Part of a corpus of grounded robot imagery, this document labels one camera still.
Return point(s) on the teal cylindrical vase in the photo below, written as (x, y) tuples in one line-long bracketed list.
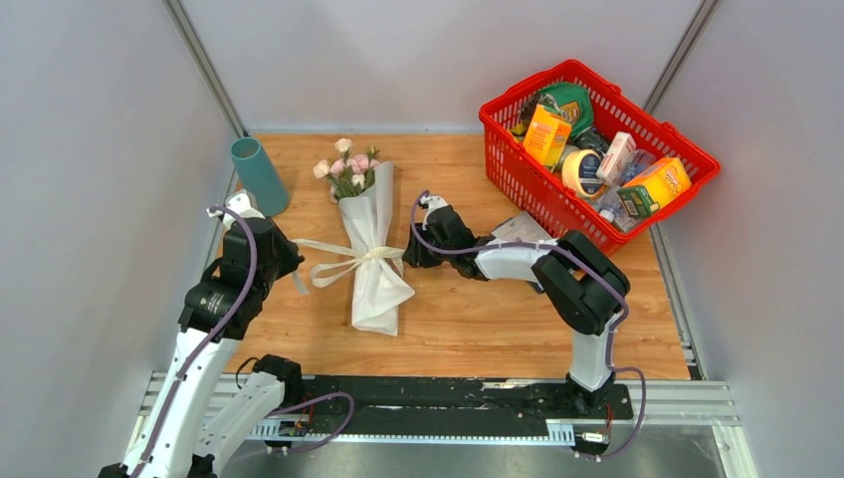
[(259, 176)]

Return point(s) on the clear plastic bottle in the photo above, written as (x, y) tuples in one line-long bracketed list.
[(612, 205)]

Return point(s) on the orange juice box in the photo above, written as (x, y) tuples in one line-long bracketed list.
[(547, 135)]

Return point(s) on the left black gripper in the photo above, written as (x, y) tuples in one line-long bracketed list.
[(291, 250)]

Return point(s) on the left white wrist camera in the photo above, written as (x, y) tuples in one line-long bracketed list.
[(241, 203)]

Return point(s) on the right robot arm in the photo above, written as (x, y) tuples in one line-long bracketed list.
[(584, 286)]

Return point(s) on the white wrapping paper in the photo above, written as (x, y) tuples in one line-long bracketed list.
[(379, 287)]

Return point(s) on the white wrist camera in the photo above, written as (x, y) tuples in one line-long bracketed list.
[(241, 203), (431, 203)]

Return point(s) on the green snack bag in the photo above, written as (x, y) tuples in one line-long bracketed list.
[(571, 102)]

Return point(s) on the masking tape roll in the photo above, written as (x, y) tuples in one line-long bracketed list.
[(578, 172)]

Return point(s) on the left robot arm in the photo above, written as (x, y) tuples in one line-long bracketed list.
[(177, 440)]

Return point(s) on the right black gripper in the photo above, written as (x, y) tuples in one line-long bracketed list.
[(417, 256)]

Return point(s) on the white red small box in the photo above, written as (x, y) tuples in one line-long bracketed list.
[(616, 158)]

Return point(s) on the yellow green box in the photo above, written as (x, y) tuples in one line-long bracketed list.
[(658, 186)]

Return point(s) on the dark snack packet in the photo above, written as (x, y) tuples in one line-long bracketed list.
[(591, 138)]

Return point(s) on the razor blister pack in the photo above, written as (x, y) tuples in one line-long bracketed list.
[(521, 227)]

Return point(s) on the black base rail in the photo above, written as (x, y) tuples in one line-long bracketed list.
[(439, 408)]

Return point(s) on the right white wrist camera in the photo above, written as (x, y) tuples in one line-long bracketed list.
[(431, 203)]

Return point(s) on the pink and white flowers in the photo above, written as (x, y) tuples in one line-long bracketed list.
[(351, 173)]

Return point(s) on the red plastic shopping basket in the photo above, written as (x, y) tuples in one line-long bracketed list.
[(542, 194)]

